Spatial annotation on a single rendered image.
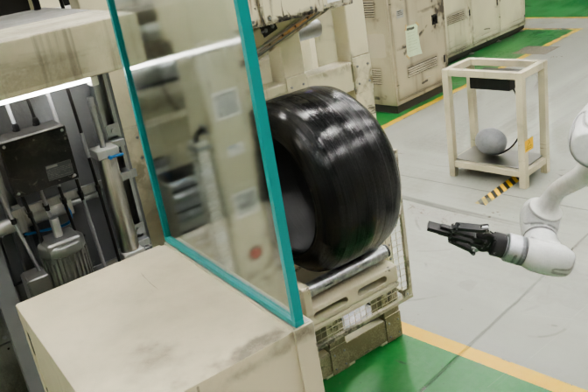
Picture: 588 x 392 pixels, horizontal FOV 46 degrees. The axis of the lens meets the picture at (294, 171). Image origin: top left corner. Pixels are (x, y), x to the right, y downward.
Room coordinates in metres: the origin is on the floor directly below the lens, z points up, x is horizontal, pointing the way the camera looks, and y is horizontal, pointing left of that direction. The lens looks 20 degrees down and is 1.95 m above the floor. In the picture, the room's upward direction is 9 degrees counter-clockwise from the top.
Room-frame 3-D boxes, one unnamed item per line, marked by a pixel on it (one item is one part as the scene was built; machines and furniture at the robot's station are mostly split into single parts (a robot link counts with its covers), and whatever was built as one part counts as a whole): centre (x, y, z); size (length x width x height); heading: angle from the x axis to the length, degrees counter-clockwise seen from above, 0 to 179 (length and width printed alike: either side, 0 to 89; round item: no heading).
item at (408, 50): (6.85, -1.25, 0.62); 0.91 x 0.58 x 1.25; 132
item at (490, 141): (4.53, -1.45, 0.40); 0.60 x 0.35 x 0.80; 42
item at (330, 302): (1.88, -0.10, 0.83); 0.36 x 0.09 x 0.06; 122
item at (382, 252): (1.88, -0.11, 0.90); 0.35 x 0.05 x 0.05; 122
